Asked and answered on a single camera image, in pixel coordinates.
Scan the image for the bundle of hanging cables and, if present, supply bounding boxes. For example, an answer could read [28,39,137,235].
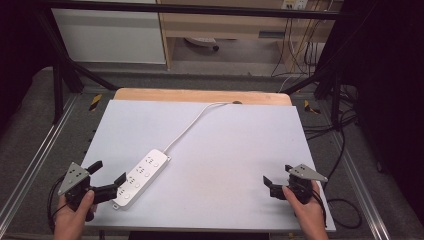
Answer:
[270,6,334,78]

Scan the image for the white cabinet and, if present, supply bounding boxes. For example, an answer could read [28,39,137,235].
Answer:
[51,0,167,65]

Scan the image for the white chair base with wheel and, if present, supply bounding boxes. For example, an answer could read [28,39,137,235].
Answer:
[183,36,221,52]

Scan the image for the black metal frame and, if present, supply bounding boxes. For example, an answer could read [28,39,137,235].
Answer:
[33,0,355,128]

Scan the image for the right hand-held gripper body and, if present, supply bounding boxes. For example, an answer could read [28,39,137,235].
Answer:
[287,163,329,205]

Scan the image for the black floor cables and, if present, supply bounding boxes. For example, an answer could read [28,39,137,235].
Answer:
[301,84,359,142]

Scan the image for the black curtain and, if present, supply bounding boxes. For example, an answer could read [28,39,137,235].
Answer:
[324,0,424,231]
[0,0,56,134]

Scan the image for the yellow black tape marker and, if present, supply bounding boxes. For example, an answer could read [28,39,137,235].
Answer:
[303,99,322,115]
[88,93,103,112]

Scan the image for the person's right hand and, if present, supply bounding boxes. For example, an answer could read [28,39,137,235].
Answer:
[281,180,330,238]

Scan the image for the white wall socket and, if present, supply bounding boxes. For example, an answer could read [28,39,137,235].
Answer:
[281,0,310,11]

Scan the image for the white power strip cable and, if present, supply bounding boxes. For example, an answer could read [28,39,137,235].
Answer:
[162,101,233,155]

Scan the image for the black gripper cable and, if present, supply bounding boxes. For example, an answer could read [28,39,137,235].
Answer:
[309,109,363,230]
[46,175,69,233]

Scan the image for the person's left hand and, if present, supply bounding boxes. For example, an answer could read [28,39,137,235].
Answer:
[53,189,98,240]

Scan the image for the aluminium floor rail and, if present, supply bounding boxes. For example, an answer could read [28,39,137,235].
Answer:
[0,94,81,228]
[328,128,392,240]

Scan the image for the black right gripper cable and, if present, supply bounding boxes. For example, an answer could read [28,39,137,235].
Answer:
[309,109,363,230]

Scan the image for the wooden table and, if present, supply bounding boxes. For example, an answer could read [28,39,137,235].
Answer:
[113,87,293,107]

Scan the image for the white power strip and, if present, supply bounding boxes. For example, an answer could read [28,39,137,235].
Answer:
[111,148,172,211]

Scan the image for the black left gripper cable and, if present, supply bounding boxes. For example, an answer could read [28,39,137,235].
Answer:
[46,175,69,233]

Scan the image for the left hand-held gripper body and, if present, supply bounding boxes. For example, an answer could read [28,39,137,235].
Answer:
[58,161,92,212]

